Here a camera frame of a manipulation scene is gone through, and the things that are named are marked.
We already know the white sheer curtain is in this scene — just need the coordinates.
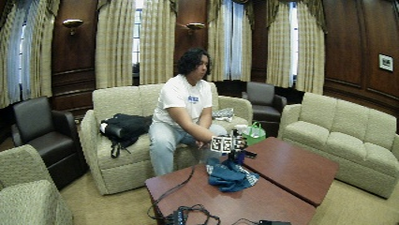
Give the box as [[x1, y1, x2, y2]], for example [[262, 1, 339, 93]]
[[221, 0, 245, 81], [6, 8, 33, 104]]

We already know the the person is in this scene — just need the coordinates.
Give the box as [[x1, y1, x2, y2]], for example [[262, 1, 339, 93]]
[[148, 47, 230, 177]]

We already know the green tote bag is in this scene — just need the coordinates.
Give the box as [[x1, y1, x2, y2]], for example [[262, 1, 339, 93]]
[[241, 121, 269, 147]]

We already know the black hub with cables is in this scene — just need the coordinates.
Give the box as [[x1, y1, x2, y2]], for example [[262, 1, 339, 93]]
[[164, 203, 222, 225]]

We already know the row of beige checked curtains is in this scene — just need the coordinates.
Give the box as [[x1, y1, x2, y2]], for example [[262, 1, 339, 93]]
[[0, 0, 329, 110]]

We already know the black leather armchair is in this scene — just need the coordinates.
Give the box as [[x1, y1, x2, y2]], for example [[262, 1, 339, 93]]
[[10, 96, 91, 190], [241, 81, 289, 139]]

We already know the white marker cube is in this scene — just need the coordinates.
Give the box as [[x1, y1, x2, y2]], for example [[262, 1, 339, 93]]
[[209, 135, 236, 155]]

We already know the tall window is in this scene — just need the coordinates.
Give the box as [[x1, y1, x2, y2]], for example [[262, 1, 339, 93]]
[[131, 0, 145, 76], [289, 2, 299, 86]]

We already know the grey patterned cloth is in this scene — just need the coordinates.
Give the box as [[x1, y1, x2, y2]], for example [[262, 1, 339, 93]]
[[210, 107, 236, 123]]

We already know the framed wall picture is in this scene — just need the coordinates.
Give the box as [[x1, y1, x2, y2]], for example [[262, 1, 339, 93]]
[[378, 52, 395, 73]]

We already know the black bag with straps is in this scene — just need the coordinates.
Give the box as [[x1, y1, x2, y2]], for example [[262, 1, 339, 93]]
[[99, 112, 154, 159]]

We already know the blue crumpled cloth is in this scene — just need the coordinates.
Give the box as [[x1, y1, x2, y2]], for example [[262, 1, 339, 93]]
[[206, 157, 262, 193]]

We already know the brass wall lamp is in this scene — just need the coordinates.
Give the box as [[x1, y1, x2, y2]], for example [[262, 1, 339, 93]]
[[185, 22, 208, 36], [61, 19, 85, 36]]

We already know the beige three-seat sofa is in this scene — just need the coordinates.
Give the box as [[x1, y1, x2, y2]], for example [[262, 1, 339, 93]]
[[79, 82, 254, 197], [277, 92, 399, 200]]

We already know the black box device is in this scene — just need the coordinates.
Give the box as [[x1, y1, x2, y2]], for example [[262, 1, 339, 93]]
[[257, 219, 293, 225]]

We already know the beige upholstered armchair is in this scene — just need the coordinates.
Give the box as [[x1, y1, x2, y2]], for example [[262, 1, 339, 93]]
[[0, 143, 76, 225]]

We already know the long black cable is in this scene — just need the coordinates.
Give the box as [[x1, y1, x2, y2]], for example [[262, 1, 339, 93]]
[[146, 164, 197, 220]]

